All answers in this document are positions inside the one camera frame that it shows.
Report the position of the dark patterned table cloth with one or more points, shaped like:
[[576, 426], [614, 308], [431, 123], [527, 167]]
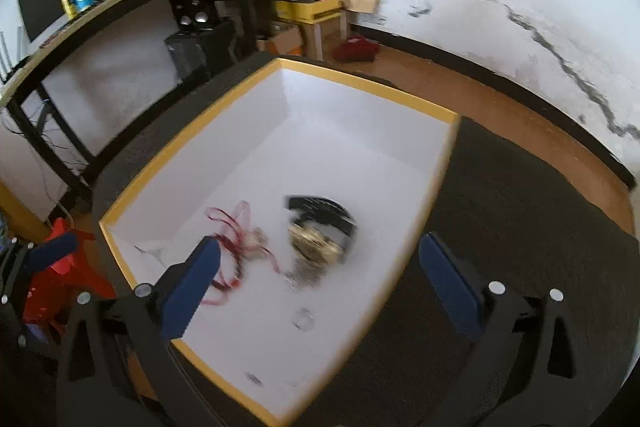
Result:
[[559, 277]]

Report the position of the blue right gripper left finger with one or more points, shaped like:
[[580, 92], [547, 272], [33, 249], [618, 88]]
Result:
[[182, 287]]

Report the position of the red cord silver pendant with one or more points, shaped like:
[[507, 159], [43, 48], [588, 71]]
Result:
[[242, 242]]

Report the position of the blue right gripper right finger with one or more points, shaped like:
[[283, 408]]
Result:
[[455, 285]]

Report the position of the brown cardboard box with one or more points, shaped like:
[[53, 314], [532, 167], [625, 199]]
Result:
[[323, 37]]

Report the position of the black computer tower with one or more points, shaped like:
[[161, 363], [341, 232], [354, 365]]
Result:
[[203, 54]]

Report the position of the yellow cardboard box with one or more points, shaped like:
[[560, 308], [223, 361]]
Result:
[[306, 12]]

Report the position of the yellow-rimmed white box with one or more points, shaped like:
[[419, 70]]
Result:
[[290, 128]]

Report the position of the open small cardboard box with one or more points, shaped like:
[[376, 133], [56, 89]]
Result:
[[281, 38]]

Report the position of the red plastic bag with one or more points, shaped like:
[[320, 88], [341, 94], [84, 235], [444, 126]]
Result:
[[51, 293]]

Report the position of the black speaker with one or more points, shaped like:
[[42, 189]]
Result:
[[194, 15]]

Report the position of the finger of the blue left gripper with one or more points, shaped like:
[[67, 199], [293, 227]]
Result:
[[45, 255]]

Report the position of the red cloth on floor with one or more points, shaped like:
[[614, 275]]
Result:
[[356, 49]]

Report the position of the yellow can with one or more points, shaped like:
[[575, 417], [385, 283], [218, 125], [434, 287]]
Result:
[[70, 8]]

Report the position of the gold and black wristwatch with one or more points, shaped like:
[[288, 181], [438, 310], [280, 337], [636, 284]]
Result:
[[321, 231]]

